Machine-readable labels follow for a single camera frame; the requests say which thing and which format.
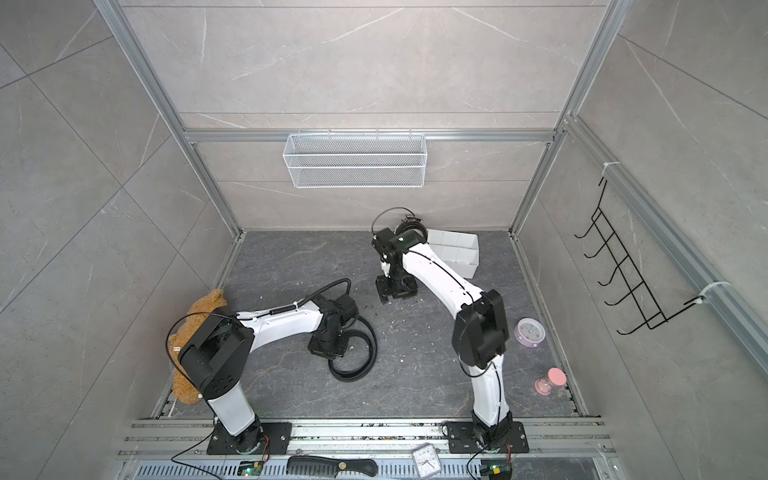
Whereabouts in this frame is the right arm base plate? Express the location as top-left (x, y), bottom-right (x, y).
top-left (442, 421), bottom-right (530, 454)

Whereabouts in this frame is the brown teddy bear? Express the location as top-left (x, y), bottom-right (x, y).
top-left (167, 289), bottom-right (229, 406)

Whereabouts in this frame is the curled black belt with buckle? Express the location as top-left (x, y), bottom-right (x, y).
top-left (327, 316), bottom-right (379, 383)

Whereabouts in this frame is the white divided storage box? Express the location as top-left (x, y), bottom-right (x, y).
top-left (427, 229), bottom-right (480, 280)

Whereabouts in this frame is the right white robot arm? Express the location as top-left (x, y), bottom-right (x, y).
top-left (372, 228), bottom-right (512, 433)

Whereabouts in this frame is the pink round container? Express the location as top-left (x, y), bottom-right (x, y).
top-left (514, 318), bottom-right (546, 348)

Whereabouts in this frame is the white wire mesh basket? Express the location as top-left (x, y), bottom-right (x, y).
top-left (283, 132), bottom-right (428, 188)

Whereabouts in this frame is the black wire hook rack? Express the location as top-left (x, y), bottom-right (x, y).
top-left (573, 177), bottom-right (705, 336)

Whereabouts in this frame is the small white clock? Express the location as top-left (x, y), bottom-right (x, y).
top-left (411, 443), bottom-right (442, 479)

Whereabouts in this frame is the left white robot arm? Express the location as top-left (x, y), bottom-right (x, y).
top-left (178, 294), bottom-right (378, 438)

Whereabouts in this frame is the black comb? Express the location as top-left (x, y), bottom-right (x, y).
top-left (286, 455), bottom-right (379, 478)

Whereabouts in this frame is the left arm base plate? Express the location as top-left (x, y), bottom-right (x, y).
top-left (206, 422), bottom-right (293, 455)

